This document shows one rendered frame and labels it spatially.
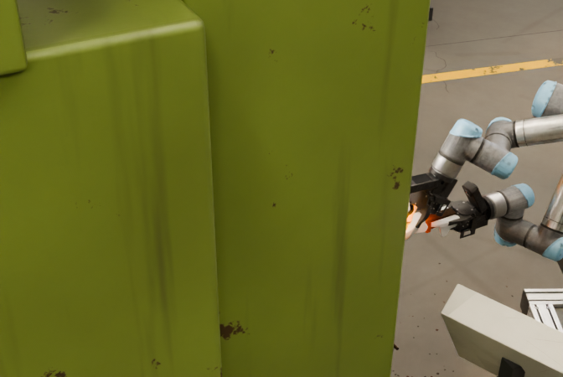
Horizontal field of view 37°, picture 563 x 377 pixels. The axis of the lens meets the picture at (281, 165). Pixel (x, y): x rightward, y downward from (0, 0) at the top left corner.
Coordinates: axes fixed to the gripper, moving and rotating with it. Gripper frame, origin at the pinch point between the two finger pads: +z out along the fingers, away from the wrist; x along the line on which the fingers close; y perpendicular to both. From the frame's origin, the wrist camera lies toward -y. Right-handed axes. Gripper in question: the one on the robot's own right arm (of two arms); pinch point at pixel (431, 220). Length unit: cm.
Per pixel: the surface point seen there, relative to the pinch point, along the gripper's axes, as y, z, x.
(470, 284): 102, -76, 62
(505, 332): -17, 23, -57
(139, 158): -79, 96, -54
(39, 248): -69, 111, -54
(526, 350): -16, 22, -63
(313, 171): -61, 62, -44
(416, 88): -73, 42, -44
